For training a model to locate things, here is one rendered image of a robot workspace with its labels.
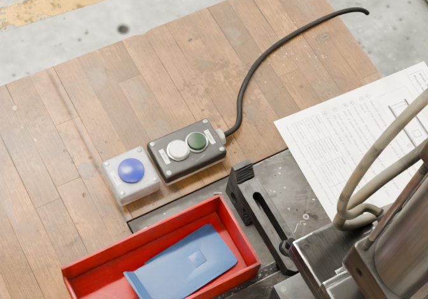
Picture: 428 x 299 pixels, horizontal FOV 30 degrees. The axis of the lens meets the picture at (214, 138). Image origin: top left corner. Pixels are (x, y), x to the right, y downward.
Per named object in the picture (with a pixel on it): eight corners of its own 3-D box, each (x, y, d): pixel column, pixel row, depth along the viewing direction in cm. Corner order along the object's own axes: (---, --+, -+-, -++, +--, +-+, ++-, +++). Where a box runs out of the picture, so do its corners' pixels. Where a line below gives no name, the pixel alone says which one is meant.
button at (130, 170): (113, 169, 120) (113, 163, 119) (137, 159, 122) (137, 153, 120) (125, 190, 119) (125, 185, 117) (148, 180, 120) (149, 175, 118)
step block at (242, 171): (225, 190, 122) (231, 166, 115) (241, 183, 123) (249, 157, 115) (245, 226, 120) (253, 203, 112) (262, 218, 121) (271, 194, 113)
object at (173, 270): (123, 278, 114) (122, 272, 111) (210, 224, 119) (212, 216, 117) (149, 319, 112) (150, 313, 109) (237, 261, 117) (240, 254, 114)
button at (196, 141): (183, 142, 124) (184, 136, 122) (199, 135, 125) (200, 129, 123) (192, 157, 123) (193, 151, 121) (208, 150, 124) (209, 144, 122)
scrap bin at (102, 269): (63, 280, 114) (60, 267, 108) (216, 208, 121) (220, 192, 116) (99, 356, 109) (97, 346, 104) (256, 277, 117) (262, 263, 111)
